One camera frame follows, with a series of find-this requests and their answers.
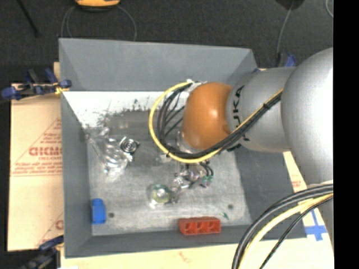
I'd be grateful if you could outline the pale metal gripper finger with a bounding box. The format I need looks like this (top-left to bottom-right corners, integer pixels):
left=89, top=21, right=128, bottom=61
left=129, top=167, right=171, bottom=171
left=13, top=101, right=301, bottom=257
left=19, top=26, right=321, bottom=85
left=173, top=177, right=189, bottom=190
left=169, top=188, right=182, bottom=205

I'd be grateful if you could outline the clear round glass thing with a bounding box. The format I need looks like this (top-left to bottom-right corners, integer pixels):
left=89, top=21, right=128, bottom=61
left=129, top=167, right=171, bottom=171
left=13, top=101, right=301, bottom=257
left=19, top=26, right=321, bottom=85
left=146, top=183, right=172, bottom=210

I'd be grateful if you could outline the red-brown flat block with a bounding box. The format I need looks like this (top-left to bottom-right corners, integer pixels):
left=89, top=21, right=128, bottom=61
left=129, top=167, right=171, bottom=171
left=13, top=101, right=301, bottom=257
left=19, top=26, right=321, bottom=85
left=178, top=216, right=222, bottom=236

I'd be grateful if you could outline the round silver spiral disc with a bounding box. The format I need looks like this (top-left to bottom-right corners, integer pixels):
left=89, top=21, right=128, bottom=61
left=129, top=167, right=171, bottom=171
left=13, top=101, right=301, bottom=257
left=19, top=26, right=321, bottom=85
left=118, top=136, right=140, bottom=154

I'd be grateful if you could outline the clear plastic bottle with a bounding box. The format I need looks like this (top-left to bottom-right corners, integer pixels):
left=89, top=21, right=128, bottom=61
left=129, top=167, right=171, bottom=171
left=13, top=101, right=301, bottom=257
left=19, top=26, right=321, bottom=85
left=83, top=126, right=134, bottom=179

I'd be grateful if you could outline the blue block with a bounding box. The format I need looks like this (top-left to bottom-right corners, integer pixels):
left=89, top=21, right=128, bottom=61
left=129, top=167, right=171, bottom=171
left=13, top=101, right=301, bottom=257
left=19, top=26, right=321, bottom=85
left=90, top=198, right=107, bottom=225

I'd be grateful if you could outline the grey metal bin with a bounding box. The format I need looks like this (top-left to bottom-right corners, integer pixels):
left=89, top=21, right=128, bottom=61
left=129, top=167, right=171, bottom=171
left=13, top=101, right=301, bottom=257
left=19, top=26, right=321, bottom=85
left=58, top=38, right=307, bottom=257

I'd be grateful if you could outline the brown cardboard board red print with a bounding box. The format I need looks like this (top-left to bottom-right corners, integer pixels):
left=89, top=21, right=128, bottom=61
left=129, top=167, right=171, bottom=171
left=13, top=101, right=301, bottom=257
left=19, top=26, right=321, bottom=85
left=6, top=62, right=65, bottom=252

